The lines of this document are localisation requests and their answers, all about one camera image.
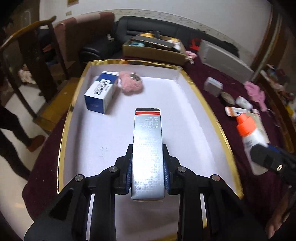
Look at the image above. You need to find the black leather sofa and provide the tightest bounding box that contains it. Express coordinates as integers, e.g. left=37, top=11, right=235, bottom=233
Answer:
left=78, top=16, right=239, bottom=62

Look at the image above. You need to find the tall silver cosmetic box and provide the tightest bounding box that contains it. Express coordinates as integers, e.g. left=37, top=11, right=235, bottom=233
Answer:
left=131, top=108, right=165, bottom=201

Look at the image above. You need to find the orange white toothpaste box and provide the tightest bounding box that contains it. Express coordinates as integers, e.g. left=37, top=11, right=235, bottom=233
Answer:
left=224, top=106, right=251, bottom=117

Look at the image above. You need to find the white gold-rimmed tray box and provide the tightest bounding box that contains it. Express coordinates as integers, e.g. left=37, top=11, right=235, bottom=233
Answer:
left=57, top=59, right=244, bottom=241

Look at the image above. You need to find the pink cloth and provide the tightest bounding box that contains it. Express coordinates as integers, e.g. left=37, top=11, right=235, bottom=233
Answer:
left=243, top=81, right=267, bottom=112

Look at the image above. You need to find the wooden chair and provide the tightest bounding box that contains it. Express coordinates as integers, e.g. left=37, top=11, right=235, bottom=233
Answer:
left=1, top=16, right=79, bottom=133

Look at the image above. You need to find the maroon pink armchair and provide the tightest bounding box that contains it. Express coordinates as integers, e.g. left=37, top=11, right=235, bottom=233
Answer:
left=54, top=12, right=116, bottom=63

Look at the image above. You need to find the small grey white box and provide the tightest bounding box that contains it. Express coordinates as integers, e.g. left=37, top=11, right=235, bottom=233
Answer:
left=204, top=77, right=223, bottom=97

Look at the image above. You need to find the white bottle orange cap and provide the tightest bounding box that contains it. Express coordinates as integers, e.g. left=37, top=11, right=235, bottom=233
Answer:
left=236, top=113, right=268, bottom=176

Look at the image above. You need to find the grey shoe box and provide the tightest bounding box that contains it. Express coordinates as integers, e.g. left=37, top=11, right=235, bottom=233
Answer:
left=198, top=40, right=254, bottom=83

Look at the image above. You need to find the pink white bead ornament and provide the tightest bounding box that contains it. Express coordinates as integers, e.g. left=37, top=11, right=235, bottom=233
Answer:
left=185, top=51, right=197, bottom=65

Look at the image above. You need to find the blue white medicine box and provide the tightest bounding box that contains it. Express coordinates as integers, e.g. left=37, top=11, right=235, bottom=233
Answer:
left=84, top=71, right=119, bottom=114

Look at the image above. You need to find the roll of tape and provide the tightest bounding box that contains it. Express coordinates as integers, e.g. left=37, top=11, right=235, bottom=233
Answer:
left=220, top=91, right=236, bottom=106

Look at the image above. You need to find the small white pill bottle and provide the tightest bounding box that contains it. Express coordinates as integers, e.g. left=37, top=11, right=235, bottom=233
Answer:
left=235, top=96, right=253, bottom=110

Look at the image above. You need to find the brown cardboard box of items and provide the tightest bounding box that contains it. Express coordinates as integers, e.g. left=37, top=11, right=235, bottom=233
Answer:
left=122, top=32, right=188, bottom=66

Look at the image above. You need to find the maroon velvet tablecloth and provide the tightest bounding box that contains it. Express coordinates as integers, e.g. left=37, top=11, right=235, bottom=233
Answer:
left=22, top=59, right=287, bottom=220

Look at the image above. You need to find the pink fluffy pouch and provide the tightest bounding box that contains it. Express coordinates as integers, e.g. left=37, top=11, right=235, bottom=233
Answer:
left=119, top=71, right=144, bottom=95

